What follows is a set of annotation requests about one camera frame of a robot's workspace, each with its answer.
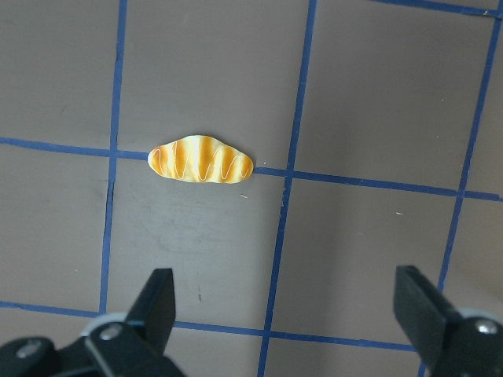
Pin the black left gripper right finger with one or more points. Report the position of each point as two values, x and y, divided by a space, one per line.
449 341

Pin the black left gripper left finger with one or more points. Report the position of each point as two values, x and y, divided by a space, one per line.
128 345

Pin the toy bread loaf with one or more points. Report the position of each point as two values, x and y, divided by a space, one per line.
200 159

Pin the brown paper table cover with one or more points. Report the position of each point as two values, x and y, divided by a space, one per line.
375 129

